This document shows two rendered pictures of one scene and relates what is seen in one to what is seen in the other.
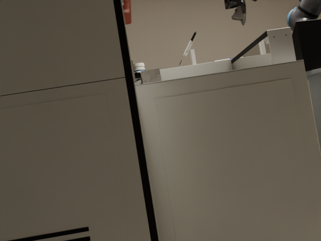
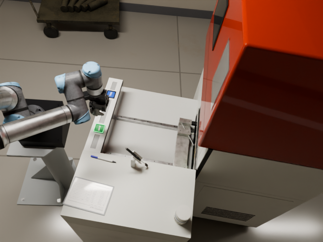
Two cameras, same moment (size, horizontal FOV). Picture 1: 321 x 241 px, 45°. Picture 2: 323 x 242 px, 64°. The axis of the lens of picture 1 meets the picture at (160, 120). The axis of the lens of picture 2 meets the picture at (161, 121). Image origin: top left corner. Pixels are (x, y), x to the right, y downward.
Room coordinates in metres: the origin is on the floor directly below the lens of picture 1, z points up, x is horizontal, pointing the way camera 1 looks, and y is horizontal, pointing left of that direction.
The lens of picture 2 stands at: (2.58, -0.08, 2.27)
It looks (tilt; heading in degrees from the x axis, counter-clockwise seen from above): 56 degrees down; 184
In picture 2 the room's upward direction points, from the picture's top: 11 degrees clockwise
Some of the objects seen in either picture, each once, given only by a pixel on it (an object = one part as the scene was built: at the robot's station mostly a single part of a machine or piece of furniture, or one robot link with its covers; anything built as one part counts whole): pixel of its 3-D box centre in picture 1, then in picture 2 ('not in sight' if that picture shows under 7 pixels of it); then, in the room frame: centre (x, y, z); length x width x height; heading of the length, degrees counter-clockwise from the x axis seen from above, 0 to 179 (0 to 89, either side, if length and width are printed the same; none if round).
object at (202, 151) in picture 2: (124, 44); (204, 106); (1.56, 0.10, 1.02); 0.81 x 0.03 x 0.40; 4
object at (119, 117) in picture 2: not in sight; (154, 124); (1.65, -0.18, 0.84); 0.50 x 0.02 x 0.03; 94
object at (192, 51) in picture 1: (189, 53); (136, 160); (2.02, -0.21, 1.03); 0.06 x 0.04 x 0.13; 94
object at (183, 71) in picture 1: (187, 83); (132, 195); (2.16, -0.18, 0.89); 0.62 x 0.35 x 0.14; 94
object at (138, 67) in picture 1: (139, 71); (182, 214); (2.23, 0.08, 1.01); 0.07 x 0.07 x 0.10
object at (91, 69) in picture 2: not in sight; (92, 75); (1.85, -0.46, 1.41); 0.09 x 0.08 x 0.11; 128
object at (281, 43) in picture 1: (259, 60); (105, 117); (1.73, -0.48, 0.89); 0.55 x 0.09 x 0.14; 4
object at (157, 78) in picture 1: (150, 85); (181, 145); (1.77, 0.02, 0.87); 0.36 x 0.08 x 0.03; 4
